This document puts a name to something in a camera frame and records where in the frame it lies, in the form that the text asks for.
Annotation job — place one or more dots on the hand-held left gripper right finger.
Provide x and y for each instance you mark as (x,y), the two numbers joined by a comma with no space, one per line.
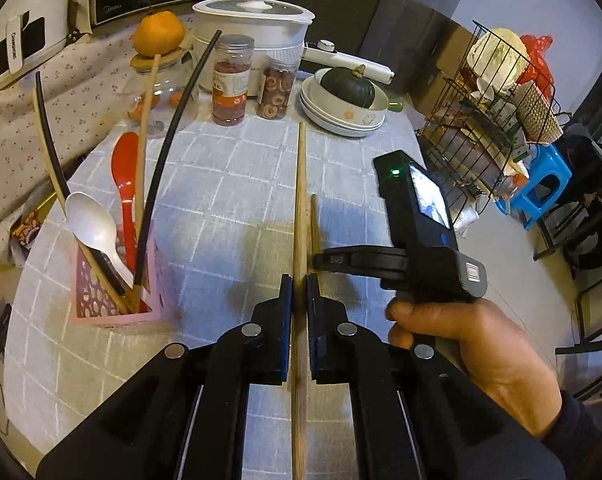
(315,330)

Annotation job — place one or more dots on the red plastic spoon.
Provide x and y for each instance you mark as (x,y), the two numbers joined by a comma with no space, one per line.
(125,160)

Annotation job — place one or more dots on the yellow cardboard box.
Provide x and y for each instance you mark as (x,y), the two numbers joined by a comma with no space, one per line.
(28,230)

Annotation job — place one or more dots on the grey refrigerator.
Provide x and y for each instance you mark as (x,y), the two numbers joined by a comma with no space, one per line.
(381,10)

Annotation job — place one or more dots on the napa cabbage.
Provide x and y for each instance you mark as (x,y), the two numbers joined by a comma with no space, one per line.
(498,57)

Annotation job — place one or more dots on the red plastic bag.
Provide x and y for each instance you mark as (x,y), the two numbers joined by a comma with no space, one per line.
(538,55)

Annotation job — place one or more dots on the woven basket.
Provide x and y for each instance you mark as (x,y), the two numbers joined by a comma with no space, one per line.
(536,115)

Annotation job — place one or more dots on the person's right hand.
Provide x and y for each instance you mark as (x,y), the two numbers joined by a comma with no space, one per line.
(496,350)

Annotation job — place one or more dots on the dark green squash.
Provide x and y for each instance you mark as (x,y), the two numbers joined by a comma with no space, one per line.
(348,87)

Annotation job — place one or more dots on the red spice jar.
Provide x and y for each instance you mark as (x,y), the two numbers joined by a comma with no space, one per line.
(231,90)

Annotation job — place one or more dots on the blue plastic stool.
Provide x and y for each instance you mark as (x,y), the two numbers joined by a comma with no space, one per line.
(541,175)

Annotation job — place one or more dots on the white electric cooking pot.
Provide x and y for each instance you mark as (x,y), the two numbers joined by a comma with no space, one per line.
(251,25)

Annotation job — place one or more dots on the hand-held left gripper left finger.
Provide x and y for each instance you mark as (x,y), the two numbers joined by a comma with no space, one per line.
(287,330)

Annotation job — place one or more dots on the white deep plate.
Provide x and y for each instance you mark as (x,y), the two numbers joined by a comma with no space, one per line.
(331,131)

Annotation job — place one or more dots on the white plastic spoon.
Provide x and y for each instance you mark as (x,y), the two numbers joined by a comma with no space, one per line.
(91,220)

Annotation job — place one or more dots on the floral tablecloth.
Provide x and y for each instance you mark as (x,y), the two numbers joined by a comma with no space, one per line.
(81,90)

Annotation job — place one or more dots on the glass jar with wooden lid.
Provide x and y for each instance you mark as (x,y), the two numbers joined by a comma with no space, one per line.
(168,80)

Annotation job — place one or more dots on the pink perforated utensil basket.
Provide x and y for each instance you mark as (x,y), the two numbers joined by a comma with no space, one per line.
(106,305)

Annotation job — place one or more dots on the white air fryer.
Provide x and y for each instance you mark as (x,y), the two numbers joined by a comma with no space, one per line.
(56,0)

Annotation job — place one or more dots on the orange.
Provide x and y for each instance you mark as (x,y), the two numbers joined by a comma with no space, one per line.
(158,32)

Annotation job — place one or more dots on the stack of white bowls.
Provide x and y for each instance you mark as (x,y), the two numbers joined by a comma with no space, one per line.
(313,110)

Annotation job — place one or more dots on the dark cloth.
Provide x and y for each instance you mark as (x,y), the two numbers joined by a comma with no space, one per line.
(591,195)

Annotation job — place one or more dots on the black metal chair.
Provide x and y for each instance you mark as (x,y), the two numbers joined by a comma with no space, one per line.
(596,310)

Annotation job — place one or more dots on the dried slices jar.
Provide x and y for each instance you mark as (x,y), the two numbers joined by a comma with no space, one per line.
(276,90)

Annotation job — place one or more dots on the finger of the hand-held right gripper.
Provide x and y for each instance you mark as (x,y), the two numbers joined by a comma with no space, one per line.
(366,260)

